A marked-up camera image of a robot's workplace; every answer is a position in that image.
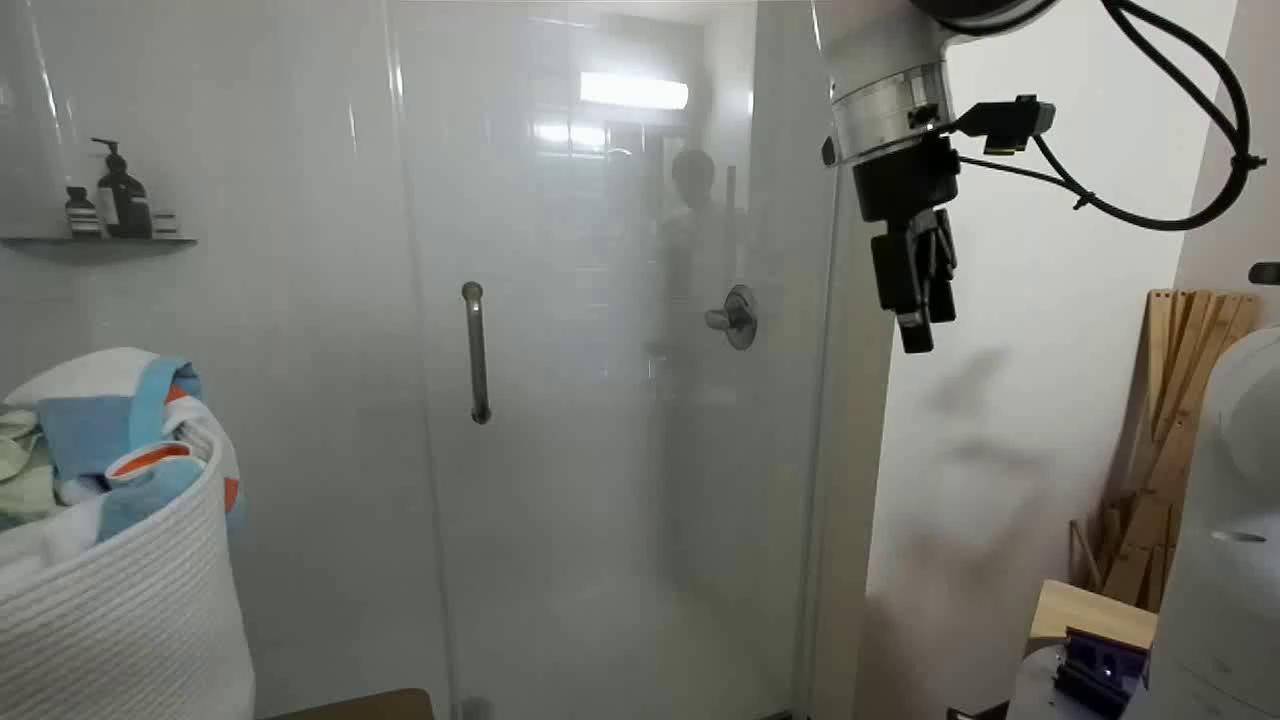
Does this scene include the dark pump bottle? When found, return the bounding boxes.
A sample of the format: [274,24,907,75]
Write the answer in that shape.
[87,131,154,246]

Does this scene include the glass shower shelf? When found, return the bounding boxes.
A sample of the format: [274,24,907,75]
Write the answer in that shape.
[0,232,205,257]

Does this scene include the white rope laundry basket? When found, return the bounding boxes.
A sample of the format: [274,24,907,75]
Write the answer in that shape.
[0,350,258,720]

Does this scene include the leaning wooden planks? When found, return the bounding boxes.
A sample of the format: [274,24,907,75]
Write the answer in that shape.
[1062,290,1263,618]

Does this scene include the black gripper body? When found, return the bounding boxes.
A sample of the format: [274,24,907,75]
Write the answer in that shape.
[852,131,964,330]

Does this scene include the pale green cloth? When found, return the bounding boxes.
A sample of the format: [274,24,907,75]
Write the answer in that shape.
[0,403,63,533]

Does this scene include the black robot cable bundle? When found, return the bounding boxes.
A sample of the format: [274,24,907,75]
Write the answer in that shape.
[951,0,1270,235]

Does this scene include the light wooden board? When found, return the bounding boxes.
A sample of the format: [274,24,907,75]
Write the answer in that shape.
[1022,576,1164,658]

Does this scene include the blue and orange towel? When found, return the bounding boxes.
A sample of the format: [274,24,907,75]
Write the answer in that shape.
[30,353,207,543]

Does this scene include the fixed glass shower panel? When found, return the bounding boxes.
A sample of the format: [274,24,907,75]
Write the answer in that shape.
[0,0,456,720]

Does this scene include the glass shower door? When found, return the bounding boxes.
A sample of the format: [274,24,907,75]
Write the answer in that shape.
[397,0,839,720]

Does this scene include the small dark jar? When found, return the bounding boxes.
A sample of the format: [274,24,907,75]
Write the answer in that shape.
[58,184,107,246]

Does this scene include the metal shower door handle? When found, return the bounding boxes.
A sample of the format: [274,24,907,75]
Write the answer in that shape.
[456,277,495,429]

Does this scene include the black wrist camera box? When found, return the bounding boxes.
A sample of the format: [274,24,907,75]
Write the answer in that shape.
[951,92,1058,160]

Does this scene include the chrome shower valve knob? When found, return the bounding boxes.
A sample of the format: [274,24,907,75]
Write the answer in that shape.
[704,279,763,355]

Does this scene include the brown furniture piece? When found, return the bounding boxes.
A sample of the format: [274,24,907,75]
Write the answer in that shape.
[263,684,438,720]

